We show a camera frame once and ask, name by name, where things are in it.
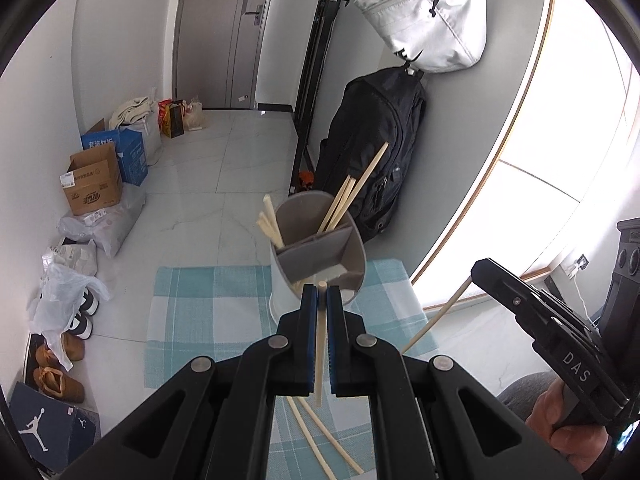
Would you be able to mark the yellow black bag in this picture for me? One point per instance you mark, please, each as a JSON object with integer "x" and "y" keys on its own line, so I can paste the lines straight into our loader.
{"x": 176, "y": 121}

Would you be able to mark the black metal stand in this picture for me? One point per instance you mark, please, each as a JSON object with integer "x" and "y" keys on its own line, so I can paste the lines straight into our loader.
{"x": 320, "y": 60}

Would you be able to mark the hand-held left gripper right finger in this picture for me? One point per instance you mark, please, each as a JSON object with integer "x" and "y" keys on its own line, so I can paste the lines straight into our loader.
{"x": 336, "y": 345}

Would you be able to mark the person's right hand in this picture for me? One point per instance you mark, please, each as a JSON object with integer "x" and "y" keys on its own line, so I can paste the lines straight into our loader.
{"x": 570, "y": 440}

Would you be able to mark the grey door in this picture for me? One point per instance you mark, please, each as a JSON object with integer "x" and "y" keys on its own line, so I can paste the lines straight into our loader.
{"x": 225, "y": 35}

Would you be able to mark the bag of white packets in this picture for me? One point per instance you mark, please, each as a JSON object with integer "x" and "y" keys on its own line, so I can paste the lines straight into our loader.
{"x": 72, "y": 260}

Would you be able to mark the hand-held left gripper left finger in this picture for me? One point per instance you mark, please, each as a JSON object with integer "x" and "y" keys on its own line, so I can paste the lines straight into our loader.
{"x": 310, "y": 345}

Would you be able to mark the blue shoe box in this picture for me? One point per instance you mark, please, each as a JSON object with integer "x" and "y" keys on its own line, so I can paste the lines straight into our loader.
{"x": 50, "y": 430}

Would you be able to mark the black white sneakers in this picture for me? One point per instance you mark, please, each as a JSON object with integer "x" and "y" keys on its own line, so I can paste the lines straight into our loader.
{"x": 84, "y": 315}

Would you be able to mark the grey white utensil holder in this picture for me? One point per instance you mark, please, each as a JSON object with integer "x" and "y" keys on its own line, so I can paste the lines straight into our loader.
{"x": 320, "y": 255}

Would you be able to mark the brown shoes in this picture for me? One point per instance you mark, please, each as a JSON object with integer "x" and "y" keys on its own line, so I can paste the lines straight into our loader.
{"x": 57, "y": 375}

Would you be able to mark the red snack bag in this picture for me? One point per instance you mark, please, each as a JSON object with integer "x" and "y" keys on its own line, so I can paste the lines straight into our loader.
{"x": 164, "y": 117}

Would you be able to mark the teal checked tablecloth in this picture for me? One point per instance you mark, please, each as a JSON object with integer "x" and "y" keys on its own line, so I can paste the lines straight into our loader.
{"x": 210, "y": 310}

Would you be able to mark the wall socket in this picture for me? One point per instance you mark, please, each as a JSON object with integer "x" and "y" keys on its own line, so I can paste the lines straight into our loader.
{"x": 581, "y": 261}

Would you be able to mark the blue carton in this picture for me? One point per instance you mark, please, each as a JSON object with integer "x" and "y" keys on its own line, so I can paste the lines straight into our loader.
{"x": 131, "y": 157}

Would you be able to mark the white duffel bag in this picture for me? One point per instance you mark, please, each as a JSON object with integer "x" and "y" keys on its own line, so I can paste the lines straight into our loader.
{"x": 430, "y": 15}

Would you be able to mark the clear plastic bag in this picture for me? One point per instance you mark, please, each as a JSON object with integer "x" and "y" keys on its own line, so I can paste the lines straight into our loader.
{"x": 194, "y": 116}

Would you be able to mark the grey plastic bag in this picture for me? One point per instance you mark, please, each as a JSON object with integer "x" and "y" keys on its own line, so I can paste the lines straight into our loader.
{"x": 112, "y": 220}

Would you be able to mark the person's dark trousers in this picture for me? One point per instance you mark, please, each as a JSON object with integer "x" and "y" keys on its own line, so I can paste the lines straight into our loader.
{"x": 525, "y": 395}

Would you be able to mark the white plastic bag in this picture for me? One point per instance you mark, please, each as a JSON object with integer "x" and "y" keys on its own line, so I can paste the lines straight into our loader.
{"x": 55, "y": 305}

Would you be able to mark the black backpack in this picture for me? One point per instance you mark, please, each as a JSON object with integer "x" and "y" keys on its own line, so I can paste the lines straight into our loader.
{"x": 370, "y": 150}

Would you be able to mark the wooden window frame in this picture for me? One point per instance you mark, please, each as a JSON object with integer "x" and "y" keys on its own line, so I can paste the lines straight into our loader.
{"x": 520, "y": 110}

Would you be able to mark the beige cloth bag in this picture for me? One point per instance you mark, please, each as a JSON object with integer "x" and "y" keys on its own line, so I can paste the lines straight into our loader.
{"x": 131, "y": 110}

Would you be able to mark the pale bamboo chopstick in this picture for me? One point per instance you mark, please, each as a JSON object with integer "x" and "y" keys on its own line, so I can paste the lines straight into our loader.
{"x": 365, "y": 175}
{"x": 440, "y": 310}
{"x": 312, "y": 440}
{"x": 267, "y": 230}
{"x": 337, "y": 200}
{"x": 272, "y": 215}
{"x": 340, "y": 445}
{"x": 320, "y": 360}
{"x": 270, "y": 238}

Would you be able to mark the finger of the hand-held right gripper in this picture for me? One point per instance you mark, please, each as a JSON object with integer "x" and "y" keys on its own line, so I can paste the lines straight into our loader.
{"x": 515, "y": 295}

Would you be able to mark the brown cardboard box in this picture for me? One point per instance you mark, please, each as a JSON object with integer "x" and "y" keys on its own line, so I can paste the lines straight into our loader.
{"x": 92, "y": 185}

